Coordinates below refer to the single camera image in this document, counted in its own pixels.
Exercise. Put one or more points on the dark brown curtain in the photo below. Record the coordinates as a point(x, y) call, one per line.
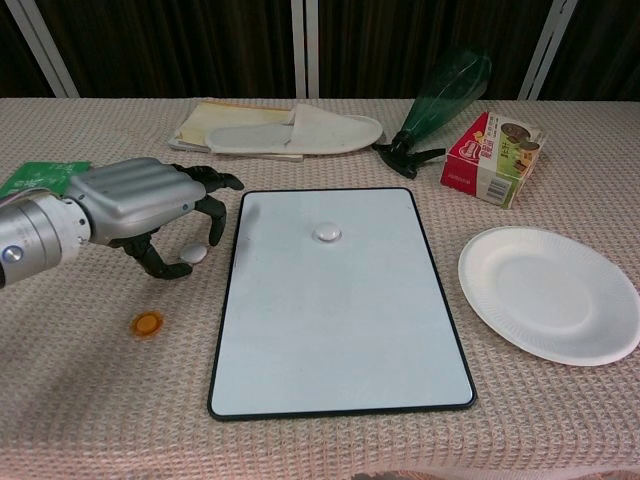
point(200, 45)

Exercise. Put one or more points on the green foil packet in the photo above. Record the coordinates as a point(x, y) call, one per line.
point(35, 177)

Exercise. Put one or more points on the white cloth slipper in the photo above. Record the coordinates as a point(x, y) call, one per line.
point(310, 132)

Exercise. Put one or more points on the orange round magnet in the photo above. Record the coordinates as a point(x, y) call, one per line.
point(146, 324)

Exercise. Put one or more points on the green spray bottle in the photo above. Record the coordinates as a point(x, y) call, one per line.
point(440, 105)

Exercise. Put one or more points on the white board black frame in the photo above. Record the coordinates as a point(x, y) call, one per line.
point(335, 320)

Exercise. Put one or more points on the white upright frame post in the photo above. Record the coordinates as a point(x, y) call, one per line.
point(305, 45)

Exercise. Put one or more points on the red green cookie box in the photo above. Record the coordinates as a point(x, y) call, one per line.
point(492, 160)

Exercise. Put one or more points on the beige waffle tablecloth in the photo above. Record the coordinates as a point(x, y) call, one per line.
point(100, 400)

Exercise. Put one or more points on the white round magnet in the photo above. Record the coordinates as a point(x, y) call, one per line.
point(327, 232)
point(195, 254)

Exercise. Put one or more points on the cream flat package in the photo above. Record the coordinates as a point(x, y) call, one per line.
point(200, 122)

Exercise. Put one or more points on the white paper plate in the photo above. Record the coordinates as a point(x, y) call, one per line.
point(545, 295)

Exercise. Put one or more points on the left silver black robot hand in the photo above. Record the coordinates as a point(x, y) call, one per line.
point(135, 195)

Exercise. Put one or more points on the white slanted frame post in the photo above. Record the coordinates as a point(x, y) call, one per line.
point(42, 47)
point(545, 50)

